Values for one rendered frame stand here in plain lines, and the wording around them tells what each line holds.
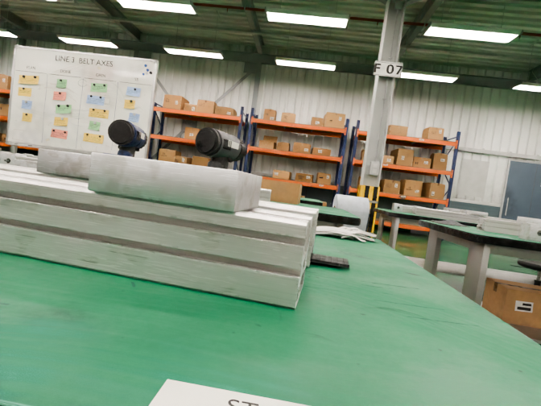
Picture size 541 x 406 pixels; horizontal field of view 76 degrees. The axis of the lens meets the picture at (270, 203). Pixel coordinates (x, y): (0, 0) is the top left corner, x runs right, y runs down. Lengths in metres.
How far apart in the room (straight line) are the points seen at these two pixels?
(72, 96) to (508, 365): 4.01
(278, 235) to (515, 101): 12.65
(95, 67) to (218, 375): 3.89
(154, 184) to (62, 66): 3.89
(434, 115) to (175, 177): 11.61
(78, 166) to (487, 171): 11.96
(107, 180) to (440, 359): 0.34
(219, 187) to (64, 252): 0.19
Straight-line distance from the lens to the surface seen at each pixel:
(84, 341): 0.27
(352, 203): 4.06
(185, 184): 0.35
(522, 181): 12.66
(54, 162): 0.69
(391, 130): 10.30
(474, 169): 12.10
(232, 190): 0.33
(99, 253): 0.41
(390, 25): 6.90
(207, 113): 10.43
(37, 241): 0.46
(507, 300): 2.75
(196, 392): 0.21
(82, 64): 4.12
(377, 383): 0.26
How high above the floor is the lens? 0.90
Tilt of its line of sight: 3 degrees down
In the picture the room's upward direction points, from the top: 8 degrees clockwise
